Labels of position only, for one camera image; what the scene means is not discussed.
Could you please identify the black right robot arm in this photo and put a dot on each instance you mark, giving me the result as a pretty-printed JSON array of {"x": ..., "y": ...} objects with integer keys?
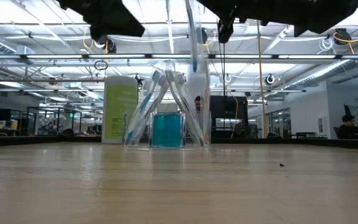
[{"x": 322, "y": 15}]

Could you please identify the white building column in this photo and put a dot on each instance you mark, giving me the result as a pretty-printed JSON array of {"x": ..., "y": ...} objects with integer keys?
[{"x": 201, "y": 77}]

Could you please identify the person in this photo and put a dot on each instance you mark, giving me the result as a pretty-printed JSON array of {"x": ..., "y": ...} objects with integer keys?
[
  {"x": 198, "y": 104},
  {"x": 349, "y": 130}
]

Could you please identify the clear acrylic organizer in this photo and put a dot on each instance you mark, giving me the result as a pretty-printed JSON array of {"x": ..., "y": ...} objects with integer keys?
[{"x": 210, "y": 124}]

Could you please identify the green disinfecting wipes canister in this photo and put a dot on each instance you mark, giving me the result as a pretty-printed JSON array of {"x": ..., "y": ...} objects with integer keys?
[{"x": 118, "y": 105}]

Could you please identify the small white item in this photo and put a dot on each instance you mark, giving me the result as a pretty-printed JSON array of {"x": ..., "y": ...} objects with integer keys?
[{"x": 189, "y": 119}]

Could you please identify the black aluminium table frame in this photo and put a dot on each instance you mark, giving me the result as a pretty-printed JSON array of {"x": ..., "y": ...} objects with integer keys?
[{"x": 42, "y": 140}]

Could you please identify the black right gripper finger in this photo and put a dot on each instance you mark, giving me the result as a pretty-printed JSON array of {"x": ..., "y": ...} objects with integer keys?
[{"x": 225, "y": 12}]

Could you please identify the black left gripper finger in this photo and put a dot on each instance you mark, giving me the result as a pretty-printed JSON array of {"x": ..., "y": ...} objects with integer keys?
[{"x": 113, "y": 21}]

